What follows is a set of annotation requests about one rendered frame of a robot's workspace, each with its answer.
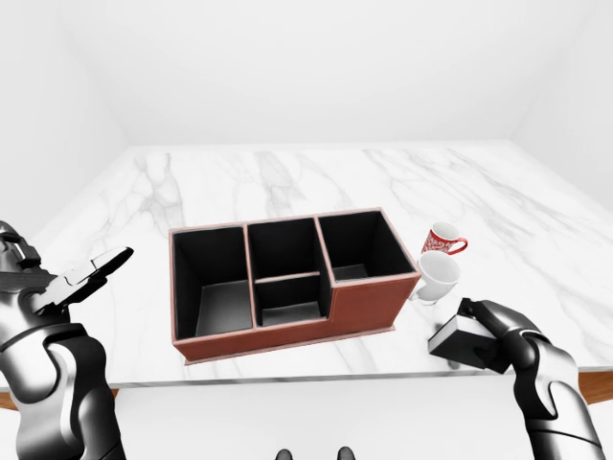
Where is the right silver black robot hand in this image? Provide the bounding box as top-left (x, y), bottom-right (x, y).
top-left (457, 296), bottom-right (551, 374)

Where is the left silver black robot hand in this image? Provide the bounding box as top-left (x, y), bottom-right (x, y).
top-left (29, 245), bottom-right (136, 317)

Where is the red-brown desk caddy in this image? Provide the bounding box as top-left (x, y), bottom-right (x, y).
top-left (168, 206), bottom-right (423, 367)

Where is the white mug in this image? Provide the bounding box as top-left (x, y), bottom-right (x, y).
top-left (408, 251), bottom-right (463, 308)

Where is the red patterned mug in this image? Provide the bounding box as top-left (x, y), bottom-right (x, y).
top-left (420, 221), bottom-right (469, 258)

